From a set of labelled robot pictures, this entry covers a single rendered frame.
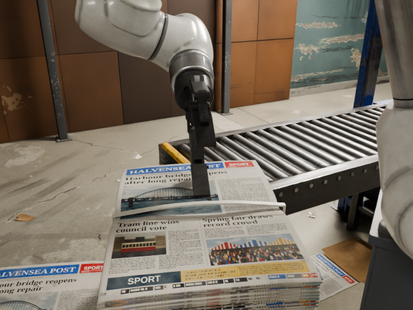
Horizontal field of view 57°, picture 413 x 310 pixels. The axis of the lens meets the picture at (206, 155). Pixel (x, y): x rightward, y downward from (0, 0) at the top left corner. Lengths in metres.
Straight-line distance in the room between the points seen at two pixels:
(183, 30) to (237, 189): 0.34
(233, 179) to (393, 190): 0.33
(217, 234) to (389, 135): 0.27
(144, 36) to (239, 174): 0.32
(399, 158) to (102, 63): 3.83
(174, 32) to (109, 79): 3.45
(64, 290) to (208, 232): 0.40
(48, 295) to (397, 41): 0.76
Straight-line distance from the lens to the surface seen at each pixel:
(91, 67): 4.17
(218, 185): 0.72
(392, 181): 0.52
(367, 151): 1.68
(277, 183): 1.31
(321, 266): 2.28
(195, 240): 0.58
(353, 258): 2.39
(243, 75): 4.90
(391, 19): 0.51
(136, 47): 0.79
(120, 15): 0.76
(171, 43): 0.80
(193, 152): 0.72
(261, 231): 0.60
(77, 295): 0.87
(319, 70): 5.79
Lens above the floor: 1.40
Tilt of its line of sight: 24 degrees down
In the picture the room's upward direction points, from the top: straight up
